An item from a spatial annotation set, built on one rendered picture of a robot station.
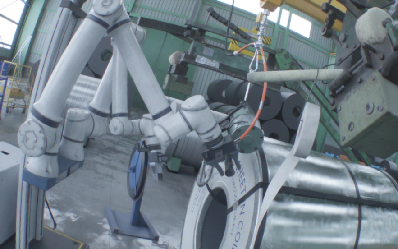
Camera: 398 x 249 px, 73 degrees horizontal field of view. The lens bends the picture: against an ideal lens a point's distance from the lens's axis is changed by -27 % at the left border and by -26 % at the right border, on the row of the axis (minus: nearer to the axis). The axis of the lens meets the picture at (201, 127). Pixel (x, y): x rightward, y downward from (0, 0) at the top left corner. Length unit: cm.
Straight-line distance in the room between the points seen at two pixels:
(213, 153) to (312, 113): 57
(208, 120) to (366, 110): 72
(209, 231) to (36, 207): 119
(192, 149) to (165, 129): 551
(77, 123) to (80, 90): 474
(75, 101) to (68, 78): 530
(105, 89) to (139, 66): 67
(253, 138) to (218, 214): 88
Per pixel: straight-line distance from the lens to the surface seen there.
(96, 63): 1283
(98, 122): 206
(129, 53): 140
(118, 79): 183
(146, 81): 139
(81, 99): 657
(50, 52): 165
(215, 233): 230
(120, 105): 180
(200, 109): 126
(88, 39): 128
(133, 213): 360
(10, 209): 200
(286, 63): 261
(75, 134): 193
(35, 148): 131
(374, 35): 84
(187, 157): 687
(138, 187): 328
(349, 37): 103
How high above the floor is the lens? 144
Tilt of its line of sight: 4 degrees down
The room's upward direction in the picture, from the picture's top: 16 degrees clockwise
